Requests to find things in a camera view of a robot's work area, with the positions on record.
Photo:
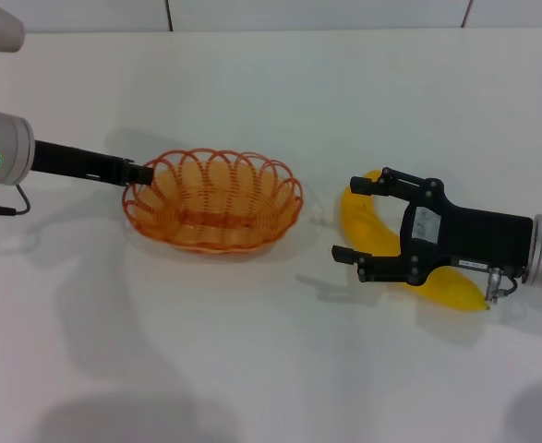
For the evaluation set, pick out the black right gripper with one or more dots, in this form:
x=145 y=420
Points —
x=483 y=235

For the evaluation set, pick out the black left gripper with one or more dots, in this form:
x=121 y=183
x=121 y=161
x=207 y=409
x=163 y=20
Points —
x=76 y=161

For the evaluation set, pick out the yellow banana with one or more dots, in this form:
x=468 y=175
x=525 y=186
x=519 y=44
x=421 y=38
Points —
x=367 y=226

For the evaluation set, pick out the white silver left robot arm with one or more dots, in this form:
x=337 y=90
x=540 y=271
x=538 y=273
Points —
x=7 y=143

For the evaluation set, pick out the clear plastic wrap piece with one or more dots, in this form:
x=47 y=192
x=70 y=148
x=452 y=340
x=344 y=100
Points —
x=319 y=214

